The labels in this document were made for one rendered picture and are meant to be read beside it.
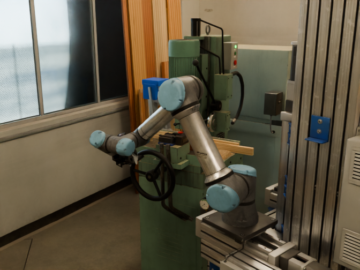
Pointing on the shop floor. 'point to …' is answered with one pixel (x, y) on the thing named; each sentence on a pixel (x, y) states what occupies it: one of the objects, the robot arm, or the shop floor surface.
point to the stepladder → (152, 83)
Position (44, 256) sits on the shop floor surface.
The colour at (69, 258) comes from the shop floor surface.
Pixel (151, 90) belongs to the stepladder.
